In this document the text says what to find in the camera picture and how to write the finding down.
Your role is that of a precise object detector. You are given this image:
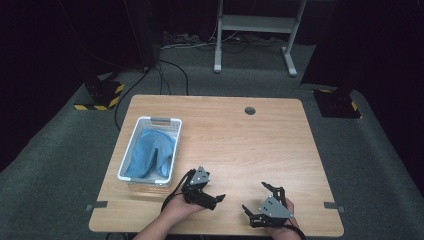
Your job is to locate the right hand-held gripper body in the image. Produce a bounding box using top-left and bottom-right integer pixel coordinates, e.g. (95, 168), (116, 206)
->
(250, 195), (292, 230)

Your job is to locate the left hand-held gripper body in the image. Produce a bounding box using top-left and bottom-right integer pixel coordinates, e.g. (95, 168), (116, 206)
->
(181, 165), (212, 205)

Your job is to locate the person's right hand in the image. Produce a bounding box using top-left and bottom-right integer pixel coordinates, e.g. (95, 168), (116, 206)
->
(265, 197), (302, 240)

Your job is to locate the person's left hand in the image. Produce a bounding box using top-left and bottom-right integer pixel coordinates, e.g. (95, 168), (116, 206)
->
(162, 192), (206, 229)

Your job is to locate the blue cloth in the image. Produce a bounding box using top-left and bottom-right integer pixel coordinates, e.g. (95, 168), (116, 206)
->
(124, 128), (177, 179)

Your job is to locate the grey table edge clip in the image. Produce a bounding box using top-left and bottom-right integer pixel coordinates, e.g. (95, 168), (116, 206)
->
(85, 200), (109, 213)
(323, 201), (346, 214)

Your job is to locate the white plastic basket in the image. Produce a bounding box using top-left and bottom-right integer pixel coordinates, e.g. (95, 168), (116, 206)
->
(116, 115), (183, 188)

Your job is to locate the black yellow striped stand base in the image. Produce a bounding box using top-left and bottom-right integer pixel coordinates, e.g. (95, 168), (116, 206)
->
(73, 72), (126, 112)
(312, 87), (363, 120)

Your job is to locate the white metal stand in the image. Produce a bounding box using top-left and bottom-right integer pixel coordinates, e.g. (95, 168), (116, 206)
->
(213, 0), (308, 78)

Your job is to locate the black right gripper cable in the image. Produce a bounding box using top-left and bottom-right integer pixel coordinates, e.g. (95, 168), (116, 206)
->
(281, 222), (307, 240)

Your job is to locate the long black floor cable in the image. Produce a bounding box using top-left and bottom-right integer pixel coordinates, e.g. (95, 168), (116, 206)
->
(114, 65), (153, 132)

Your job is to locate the bundle of floor cables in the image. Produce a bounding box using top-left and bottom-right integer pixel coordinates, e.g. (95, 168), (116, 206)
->
(160, 30), (288, 54)

